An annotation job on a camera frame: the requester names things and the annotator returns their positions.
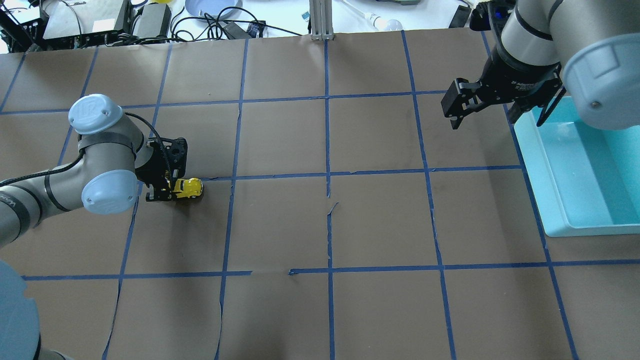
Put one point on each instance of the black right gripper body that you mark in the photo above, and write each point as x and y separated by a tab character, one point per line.
515	78

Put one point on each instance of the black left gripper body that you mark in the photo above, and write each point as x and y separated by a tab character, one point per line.
149	173

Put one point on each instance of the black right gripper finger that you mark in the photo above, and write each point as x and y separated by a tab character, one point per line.
461	100
518	108

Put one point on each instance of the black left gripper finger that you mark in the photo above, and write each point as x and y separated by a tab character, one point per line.
159	194
172	174

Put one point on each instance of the yellow beetle toy car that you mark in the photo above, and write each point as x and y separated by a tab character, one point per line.
187	188

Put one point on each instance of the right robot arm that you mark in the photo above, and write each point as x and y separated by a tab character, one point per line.
546	49

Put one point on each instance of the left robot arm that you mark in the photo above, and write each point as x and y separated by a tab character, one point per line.
114	157

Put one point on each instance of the turquoise plastic bin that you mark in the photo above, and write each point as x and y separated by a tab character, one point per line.
585	180

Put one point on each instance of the light bulb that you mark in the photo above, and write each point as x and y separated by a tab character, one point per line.
382	24

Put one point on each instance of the blue plastic plate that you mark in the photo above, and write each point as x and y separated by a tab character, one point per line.
198	8

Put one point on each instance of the black power adapter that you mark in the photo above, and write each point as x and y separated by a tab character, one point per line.
233	31

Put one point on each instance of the black computer box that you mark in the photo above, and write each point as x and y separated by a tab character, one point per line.
88	19

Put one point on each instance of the brown paper table mat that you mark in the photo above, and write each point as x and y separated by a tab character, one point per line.
342	218

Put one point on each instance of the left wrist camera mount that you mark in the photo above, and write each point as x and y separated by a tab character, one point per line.
169	153

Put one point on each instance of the aluminium frame post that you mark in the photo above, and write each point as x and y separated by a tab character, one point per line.
321	20

